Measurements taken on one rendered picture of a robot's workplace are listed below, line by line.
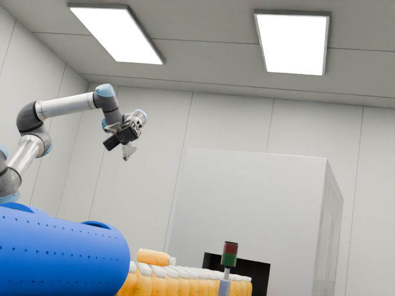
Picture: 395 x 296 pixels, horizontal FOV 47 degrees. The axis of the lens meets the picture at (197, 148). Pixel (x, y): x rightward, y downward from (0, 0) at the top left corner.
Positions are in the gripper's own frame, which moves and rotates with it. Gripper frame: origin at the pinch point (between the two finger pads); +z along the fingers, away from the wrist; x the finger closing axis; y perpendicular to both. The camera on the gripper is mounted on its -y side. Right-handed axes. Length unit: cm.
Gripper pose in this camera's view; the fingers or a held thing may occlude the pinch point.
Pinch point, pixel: (113, 145)
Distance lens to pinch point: 180.3
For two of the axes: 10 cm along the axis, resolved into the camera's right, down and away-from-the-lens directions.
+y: 8.6, -4.3, -2.8
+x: 5.0, 8.3, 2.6
